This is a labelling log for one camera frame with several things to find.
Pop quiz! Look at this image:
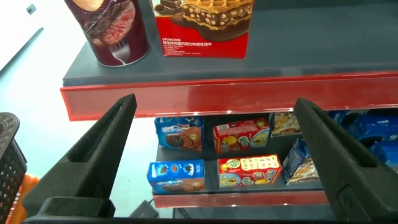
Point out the blue cookie box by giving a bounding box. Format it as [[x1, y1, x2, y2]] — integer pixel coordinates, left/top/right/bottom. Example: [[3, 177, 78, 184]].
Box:
[[154, 116, 205, 152], [147, 159, 206, 195]]

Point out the blue snack pack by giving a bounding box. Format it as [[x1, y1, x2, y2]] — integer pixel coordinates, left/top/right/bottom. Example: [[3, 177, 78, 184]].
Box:
[[368, 140, 398, 167], [347, 114, 398, 147], [326, 109, 371, 126]]

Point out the red waffle biscuit box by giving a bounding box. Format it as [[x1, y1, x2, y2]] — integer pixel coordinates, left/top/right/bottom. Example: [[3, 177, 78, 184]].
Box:
[[149, 0, 255, 60]]

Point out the dark red snack can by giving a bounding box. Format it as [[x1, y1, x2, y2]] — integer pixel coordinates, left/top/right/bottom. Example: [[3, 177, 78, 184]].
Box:
[[63, 0, 150, 68]]

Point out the black shopping basket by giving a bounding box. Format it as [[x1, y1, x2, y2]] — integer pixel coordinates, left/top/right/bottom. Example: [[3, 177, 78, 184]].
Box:
[[0, 112, 28, 224]]

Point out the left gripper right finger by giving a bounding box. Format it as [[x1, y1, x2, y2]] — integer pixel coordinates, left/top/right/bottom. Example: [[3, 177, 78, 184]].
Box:
[[293, 97, 398, 222]]

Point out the black shop shelf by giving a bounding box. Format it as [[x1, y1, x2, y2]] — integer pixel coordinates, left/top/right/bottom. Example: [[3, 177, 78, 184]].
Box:
[[60, 0, 398, 220]]

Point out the black power adapter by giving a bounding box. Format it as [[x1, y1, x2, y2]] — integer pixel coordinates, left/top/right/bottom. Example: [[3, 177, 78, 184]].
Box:
[[129, 200, 160, 219]]

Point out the blue and white biscuit box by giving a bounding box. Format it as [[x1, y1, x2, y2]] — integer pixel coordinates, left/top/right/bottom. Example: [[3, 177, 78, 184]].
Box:
[[269, 111, 302, 138], [281, 138, 320, 185]]

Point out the red cartoon snack box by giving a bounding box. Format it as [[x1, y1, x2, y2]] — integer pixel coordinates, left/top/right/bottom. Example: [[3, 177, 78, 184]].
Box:
[[212, 118, 271, 155], [217, 154, 283, 189]]

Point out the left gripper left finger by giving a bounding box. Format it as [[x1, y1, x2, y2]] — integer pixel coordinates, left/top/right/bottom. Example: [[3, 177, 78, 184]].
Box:
[[22, 93, 137, 218]]

